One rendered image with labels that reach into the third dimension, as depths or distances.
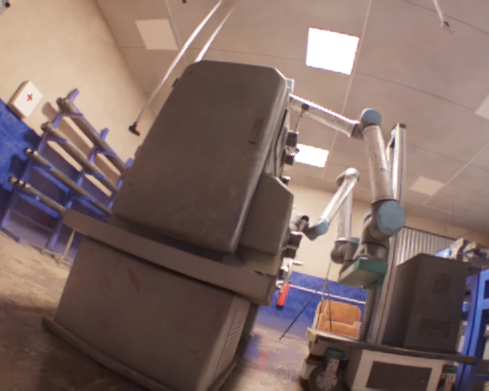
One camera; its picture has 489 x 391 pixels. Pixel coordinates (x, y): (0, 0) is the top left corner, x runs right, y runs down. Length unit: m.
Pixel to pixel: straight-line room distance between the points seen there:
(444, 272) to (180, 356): 1.36
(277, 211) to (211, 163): 0.27
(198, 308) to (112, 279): 0.32
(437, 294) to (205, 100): 1.48
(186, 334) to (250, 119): 0.76
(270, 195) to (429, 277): 1.02
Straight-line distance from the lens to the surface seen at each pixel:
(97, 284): 1.05
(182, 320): 0.91
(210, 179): 0.92
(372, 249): 1.49
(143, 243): 0.95
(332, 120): 1.80
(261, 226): 0.95
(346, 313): 5.98
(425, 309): 1.61
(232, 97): 1.11
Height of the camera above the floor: 0.37
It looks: 21 degrees up
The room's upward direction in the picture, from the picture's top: 18 degrees clockwise
